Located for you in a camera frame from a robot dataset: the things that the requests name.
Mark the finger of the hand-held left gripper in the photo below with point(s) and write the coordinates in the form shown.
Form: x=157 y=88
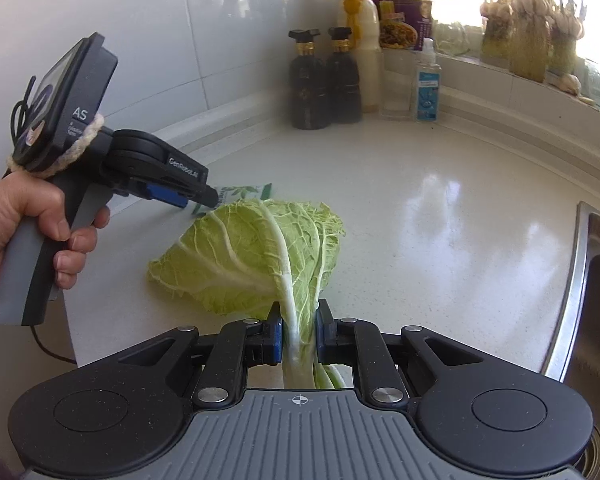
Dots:
x=185 y=166
x=165 y=194

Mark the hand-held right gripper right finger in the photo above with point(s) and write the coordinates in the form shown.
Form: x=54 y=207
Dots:
x=322 y=335

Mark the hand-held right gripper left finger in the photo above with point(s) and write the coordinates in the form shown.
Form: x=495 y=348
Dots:
x=275 y=335

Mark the green and white packet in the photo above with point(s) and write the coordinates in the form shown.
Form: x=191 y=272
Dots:
x=245 y=192

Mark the napa cabbage leaf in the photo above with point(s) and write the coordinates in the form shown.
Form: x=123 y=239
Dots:
x=240 y=250

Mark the person's left hand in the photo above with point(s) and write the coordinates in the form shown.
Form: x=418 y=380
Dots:
x=10 y=225

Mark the dark sauce bottle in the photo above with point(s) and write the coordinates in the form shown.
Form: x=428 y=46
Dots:
x=345 y=90
x=307 y=95

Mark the white bottle with yellow cap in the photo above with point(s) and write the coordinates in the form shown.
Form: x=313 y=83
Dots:
x=367 y=60

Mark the clear plastic jar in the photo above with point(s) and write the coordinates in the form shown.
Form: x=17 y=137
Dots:
x=395 y=90

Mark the clear bottle with blue label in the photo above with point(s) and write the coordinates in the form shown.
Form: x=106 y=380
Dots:
x=426 y=90

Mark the purple instant noodle box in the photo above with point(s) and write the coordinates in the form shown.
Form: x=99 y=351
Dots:
x=400 y=25

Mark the stainless steel sink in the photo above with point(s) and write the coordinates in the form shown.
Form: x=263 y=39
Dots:
x=595 y=310

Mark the small glass jar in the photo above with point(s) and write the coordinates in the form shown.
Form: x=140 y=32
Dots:
x=450 y=37

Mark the loose garlic bulb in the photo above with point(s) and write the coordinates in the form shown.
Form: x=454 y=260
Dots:
x=567 y=82

